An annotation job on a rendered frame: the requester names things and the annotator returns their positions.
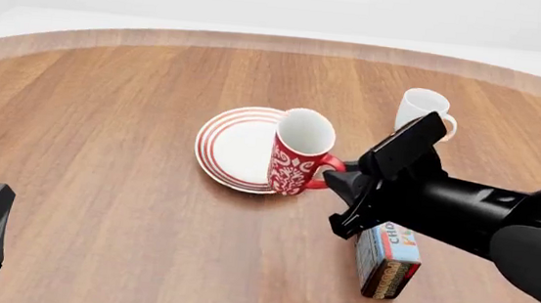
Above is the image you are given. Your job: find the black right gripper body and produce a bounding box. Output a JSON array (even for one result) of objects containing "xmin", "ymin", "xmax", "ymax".
[{"xmin": 327, "ymin": 173, "xmax": 395, "ymax": 243}]

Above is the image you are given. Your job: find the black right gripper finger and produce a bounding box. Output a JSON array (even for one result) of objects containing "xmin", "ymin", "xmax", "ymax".
[
  {"xmin": 320, "ymin": 165, "xmax": 374, "ymax": 207},
  {"xmin": 340, "ymin": 158, "xmax": 365, "ymax": 173}
]

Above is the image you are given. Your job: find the red mug with white pattern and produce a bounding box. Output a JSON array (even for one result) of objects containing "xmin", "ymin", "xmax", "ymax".
[{"xmin": 265, "ymin": 105, "xmax": 352, "ymax": 202}]

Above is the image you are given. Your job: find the plain white mug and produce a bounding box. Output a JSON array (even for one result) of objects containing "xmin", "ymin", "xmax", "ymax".
[{"xmin": 392, "ymin": 86, "xmax": 462, "ymax": 144}]

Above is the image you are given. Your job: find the white plate with red rings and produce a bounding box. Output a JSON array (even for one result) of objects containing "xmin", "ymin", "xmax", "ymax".
[{"xmin": 191, "ymin": 101, "xmax": 338, "ymax": 201}]

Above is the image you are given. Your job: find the printed box of food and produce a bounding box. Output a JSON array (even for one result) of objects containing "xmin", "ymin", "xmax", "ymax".
[{"xmin": 349, "ymin": 219, "xmax": 426, "ymax": 303}]

